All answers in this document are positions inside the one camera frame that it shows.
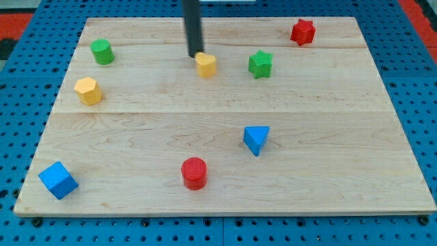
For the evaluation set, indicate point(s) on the yellow hexagon block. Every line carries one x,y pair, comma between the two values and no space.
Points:
88,91

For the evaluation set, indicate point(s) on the blue triangle block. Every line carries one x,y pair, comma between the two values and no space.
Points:
255,137

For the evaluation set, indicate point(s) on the red cylinder block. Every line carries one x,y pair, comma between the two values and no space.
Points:
195,173

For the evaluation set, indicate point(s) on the yellow heart block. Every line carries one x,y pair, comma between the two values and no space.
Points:
206,64

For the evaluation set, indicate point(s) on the light wooden board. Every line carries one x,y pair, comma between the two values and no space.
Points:
335,145

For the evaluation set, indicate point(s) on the green star block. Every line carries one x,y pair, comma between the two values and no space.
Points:
260,64

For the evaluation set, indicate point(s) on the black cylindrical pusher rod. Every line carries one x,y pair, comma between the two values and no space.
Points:
193,28

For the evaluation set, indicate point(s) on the red star block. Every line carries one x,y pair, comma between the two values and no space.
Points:
303,32

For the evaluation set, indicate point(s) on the green cylinder block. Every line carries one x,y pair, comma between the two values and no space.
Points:
102,51

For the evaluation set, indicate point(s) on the blue cube block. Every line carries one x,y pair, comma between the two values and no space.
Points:
58,180

